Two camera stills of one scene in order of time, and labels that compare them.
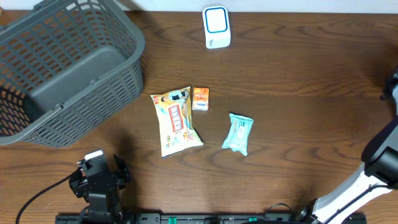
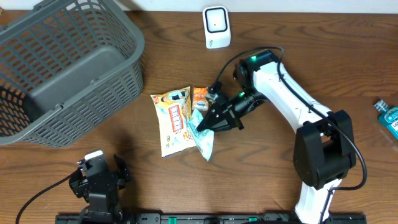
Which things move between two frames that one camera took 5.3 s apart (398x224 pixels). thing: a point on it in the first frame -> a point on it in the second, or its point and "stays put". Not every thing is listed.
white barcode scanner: x=216 y=27 stays put
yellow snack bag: x=176 y=134 stays put
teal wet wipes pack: x=239 y=134 -> x=204 y=139
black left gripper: x=79 y=180 stays put
